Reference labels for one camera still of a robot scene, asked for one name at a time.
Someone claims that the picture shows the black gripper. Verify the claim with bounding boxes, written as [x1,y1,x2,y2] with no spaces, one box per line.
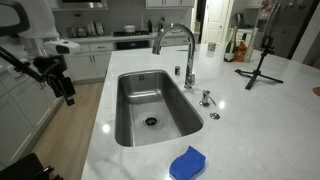
[32,55,76,107]

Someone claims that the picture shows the blue wavy sponge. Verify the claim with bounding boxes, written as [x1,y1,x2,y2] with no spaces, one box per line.
[168,145,207,180]

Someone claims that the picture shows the metal sink drain flange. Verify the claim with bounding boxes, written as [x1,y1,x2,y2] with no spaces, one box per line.
[143,115,161,128]

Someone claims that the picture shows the stainless steel sink basin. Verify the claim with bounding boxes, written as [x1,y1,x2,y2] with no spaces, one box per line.
[114,69,205,148]

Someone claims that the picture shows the white base cabinets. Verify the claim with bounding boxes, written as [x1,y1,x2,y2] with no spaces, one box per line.
[0,41,116,168]

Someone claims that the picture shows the stacked plates in rack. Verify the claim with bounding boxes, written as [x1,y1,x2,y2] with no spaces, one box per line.
[86,21,105,37]

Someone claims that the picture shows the black built-in oven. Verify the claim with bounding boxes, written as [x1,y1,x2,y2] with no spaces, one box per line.
[115,39,150,51]

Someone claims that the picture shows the steel range hood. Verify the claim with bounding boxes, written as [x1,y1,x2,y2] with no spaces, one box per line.
[58,0,109,11]

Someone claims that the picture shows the black equipment base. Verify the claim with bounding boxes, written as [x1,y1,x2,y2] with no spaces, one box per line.
[0,152,64,180]

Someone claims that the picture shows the black stove cooktop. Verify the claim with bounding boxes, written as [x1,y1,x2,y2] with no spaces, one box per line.
[112,29,150,38]

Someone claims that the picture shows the white cooking pot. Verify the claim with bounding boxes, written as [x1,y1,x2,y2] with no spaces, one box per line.
[122,24,137,34]

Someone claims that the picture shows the chrome gooseneck faucet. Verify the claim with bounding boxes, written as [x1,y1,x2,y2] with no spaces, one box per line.
[151,23,197,90]

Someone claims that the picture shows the chrome soap dispenser pump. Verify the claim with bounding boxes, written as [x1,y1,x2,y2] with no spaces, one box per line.
[199,89,218,108]

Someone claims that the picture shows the patterned grey mug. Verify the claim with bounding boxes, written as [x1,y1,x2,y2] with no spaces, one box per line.
[207,41,220,52]

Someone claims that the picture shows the white panel door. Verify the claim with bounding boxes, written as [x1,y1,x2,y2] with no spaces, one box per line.
[201,0,231,44]

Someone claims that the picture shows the dark green champagne bottle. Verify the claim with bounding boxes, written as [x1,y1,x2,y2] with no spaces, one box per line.
[223,28,238,63]

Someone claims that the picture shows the orange liquor bottle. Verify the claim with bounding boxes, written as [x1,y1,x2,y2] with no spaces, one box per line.
[233,33,248,63]

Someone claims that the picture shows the dark steel refrigerator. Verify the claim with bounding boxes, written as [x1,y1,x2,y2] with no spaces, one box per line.
[256,0,316,60]

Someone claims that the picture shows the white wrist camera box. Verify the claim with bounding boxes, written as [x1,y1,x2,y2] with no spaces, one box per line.
[43,39,82,56]

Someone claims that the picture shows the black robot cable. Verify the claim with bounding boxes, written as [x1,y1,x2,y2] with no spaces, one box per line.
[0,45,46,83]

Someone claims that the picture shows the white wall cabinet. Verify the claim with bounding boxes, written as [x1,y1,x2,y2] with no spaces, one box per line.
[145,0,195,10]

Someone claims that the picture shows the black camera tripod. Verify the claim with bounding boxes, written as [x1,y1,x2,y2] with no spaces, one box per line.
[234,34,285,91]

